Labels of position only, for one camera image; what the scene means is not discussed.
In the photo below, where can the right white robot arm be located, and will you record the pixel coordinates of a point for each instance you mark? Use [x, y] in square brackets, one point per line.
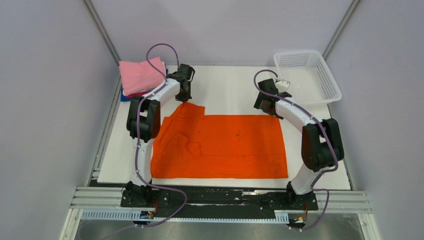
[321, 142]

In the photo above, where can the folded magenta t shirt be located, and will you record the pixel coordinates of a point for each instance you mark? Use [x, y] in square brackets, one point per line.
[138, 94]

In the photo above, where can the white plastic basket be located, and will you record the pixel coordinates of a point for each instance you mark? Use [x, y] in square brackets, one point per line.
[311, 82]

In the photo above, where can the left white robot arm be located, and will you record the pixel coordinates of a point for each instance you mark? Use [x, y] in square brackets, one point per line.
[144, 124]

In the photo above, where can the folded blue t shirt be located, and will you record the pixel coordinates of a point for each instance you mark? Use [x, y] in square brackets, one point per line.
[125, 98]

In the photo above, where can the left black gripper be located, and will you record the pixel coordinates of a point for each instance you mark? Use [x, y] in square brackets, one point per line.
[185, 98]

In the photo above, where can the orange t shirt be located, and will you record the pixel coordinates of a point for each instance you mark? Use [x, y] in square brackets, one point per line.
[192, 144]

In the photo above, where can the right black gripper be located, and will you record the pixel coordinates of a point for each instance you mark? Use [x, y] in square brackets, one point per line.
[259, 105]

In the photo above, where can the aluminium frame rail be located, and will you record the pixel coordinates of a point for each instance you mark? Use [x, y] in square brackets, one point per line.
[340, 201]

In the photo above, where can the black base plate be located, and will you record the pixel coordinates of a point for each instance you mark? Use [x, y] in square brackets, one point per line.
[220, 202]

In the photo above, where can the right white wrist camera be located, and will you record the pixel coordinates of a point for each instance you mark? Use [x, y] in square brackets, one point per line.
[282, 85]

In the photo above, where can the folded pink t shirt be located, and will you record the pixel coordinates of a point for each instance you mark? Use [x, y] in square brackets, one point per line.
[157, 62]

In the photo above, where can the white slotted cable duct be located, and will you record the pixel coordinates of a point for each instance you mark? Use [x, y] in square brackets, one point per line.
[142, 216]

